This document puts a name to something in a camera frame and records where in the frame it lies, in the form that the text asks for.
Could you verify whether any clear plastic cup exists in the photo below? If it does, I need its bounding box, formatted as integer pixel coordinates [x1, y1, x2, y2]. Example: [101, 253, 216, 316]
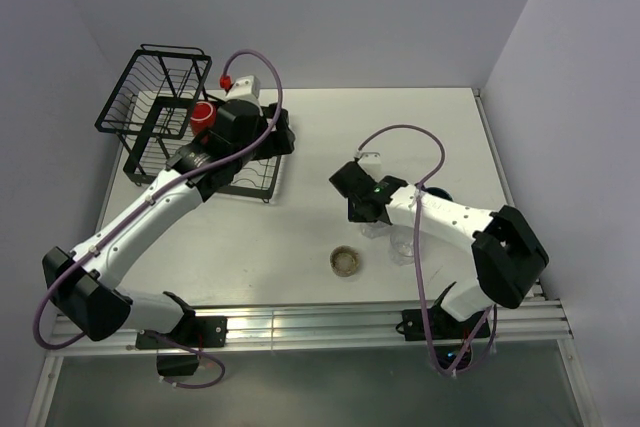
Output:
[360, 221, 391, 239]
[389, 226, 414, 266]

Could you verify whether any red mug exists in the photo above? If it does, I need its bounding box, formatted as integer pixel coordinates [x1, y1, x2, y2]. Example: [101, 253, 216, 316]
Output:
[189, 101, 217, 137]

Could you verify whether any dark blue mug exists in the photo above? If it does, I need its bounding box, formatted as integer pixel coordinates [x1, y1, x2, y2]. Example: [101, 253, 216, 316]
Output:
[423, 187, 453, 202]

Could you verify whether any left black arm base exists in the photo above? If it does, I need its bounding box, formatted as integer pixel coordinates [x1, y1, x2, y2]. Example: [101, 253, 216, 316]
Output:
[134, 316, 227, 380]

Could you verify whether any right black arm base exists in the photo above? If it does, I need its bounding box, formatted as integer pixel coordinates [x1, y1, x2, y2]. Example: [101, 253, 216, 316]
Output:
[395, 307, 482, 342]

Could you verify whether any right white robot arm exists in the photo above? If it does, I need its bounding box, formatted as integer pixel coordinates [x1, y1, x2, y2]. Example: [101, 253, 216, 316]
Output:
[329, 160, 549, 337]

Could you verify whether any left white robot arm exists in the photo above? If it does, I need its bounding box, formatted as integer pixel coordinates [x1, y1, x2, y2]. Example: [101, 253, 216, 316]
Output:
[43, 100, 295, 346]

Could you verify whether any small brown round lid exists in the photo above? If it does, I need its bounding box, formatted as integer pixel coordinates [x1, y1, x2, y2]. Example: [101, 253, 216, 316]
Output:
[329, 246, 361, 278]

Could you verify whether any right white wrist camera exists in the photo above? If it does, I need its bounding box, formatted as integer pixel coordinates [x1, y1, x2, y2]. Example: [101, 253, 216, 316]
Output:
[354, 150, 382, 178]

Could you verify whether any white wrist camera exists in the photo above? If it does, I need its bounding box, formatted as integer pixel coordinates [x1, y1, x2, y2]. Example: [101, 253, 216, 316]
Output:
[219, 75, 261, 105]
[354, 150, 382, 178]

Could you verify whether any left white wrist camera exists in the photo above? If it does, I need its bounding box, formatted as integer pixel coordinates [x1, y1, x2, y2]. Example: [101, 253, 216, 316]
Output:
[219, 75, 261, 105]

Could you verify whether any black wire dish rack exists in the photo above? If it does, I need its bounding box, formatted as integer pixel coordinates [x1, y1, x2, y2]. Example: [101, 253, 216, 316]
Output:
[95, 44, 284, 202]

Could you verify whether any aluminium mounting rail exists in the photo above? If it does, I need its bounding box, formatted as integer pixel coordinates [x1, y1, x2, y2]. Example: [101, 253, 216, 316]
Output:
[44, 297, 573, 352]

